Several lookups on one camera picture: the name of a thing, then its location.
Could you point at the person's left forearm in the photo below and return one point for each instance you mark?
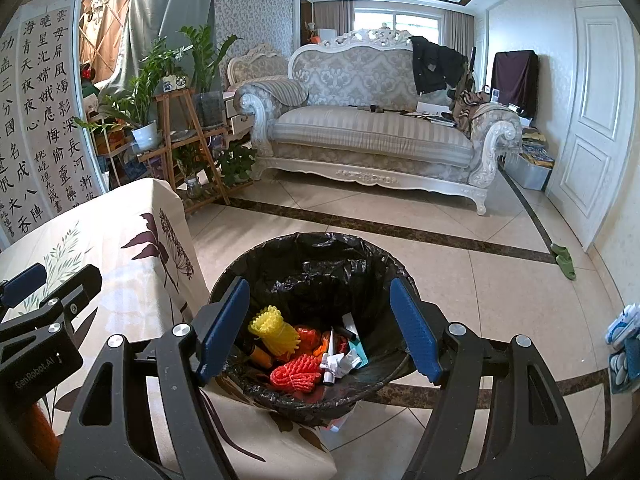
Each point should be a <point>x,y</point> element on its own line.
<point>40,427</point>

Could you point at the pile of papers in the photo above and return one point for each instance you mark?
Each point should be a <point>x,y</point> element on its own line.
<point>430,114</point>

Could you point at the black jacket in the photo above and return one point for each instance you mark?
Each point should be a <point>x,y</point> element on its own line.
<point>432,65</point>

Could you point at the clear storage box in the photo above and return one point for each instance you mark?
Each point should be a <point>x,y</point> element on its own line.
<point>530,175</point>

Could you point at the window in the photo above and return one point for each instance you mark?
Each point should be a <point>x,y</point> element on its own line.
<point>400,22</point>

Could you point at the yellow foam fruit net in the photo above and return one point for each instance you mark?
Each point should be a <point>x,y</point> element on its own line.
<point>272,327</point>

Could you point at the small plant in glass jar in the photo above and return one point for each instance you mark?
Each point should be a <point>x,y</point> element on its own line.
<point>192,187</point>

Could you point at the green slipper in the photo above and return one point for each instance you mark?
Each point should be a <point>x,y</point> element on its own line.
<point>559,250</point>
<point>567,267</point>

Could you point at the amber bottle with orange label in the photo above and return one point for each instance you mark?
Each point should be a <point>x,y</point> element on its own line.
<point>260,356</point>

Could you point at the brown patterned cloth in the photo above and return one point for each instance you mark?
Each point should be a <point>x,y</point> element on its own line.
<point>470,105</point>

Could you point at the plant in patterned pot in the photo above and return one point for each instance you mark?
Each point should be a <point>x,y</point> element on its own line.
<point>175,82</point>

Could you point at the orange plastic bag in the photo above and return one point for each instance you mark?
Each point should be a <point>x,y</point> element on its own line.
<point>307,337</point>

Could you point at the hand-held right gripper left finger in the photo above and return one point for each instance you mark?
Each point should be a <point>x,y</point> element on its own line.
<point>225,330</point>

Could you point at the black stick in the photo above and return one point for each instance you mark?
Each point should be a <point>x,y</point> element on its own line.
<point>377,108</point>

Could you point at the green plant in white pot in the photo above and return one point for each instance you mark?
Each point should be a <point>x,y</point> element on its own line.
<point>145,135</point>

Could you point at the low leafy green plant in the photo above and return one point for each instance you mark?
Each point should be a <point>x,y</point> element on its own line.
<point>237,160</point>

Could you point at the brown curtain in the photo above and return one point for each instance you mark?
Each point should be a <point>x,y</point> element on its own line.
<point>100,35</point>

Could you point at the white panelled door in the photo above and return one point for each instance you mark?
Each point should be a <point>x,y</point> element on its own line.
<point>595,110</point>

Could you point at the white side table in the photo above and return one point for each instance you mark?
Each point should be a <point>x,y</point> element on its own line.
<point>237,120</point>

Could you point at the ornate white armchair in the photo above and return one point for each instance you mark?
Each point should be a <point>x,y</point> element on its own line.
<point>250,67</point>

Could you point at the wooden plant stand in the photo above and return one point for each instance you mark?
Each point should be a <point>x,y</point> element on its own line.
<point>165,150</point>

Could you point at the red foam fruit net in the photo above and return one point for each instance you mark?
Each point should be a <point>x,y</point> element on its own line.
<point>297,372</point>

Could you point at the ornate white grey sofa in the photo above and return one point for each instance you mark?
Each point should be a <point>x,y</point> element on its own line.
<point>360,130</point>

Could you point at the teal tube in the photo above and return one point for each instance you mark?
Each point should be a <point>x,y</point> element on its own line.
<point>359,352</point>

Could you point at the white paper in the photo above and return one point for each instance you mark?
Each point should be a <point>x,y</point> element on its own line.
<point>340,365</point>

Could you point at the bin with black liner bag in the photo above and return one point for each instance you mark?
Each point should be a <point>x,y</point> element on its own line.
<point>310,260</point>

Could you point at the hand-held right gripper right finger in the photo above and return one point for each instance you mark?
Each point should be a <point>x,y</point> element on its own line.
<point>415,330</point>

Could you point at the beige window curtain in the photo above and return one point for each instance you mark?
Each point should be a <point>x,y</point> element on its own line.
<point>457,30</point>
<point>332,17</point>

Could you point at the grey curtain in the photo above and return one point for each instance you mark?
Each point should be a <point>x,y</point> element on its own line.
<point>165,0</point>

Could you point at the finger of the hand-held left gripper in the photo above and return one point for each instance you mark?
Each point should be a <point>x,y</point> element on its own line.
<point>25,280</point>
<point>82,285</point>

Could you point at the floral beige tablecloth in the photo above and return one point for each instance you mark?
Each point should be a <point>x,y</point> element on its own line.
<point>125,270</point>

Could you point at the white blue slipper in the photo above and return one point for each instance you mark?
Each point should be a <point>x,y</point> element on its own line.
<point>627,367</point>
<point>625,325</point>

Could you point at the dark maroon cloth cover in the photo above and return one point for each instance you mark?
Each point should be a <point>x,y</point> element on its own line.
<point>515,80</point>

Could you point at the tall plant in dark pot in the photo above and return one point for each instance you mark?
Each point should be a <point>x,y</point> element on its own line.
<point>207,110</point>

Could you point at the white calligraphy scroll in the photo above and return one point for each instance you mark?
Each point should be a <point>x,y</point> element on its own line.
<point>15,150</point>
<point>55,110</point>

